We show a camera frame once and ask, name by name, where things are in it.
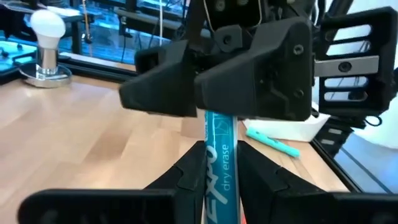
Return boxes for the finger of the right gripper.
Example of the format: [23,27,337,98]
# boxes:
[119,39,201,118]
[193,17,314,123]

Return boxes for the white plastic bin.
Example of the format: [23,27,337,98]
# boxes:
[242,102,331,143]

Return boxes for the white bulb chrome lamp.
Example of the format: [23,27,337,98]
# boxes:
[18,9,73,89]

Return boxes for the blue Expo dry-erase marker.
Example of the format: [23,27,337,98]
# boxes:
[203,110,242,224]

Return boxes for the mint green highlighter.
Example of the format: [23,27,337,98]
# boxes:
[245,126,301,159]

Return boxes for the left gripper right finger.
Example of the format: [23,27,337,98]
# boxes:
[238,140,336,224]

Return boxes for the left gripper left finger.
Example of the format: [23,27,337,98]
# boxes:
[144,140,208,224]

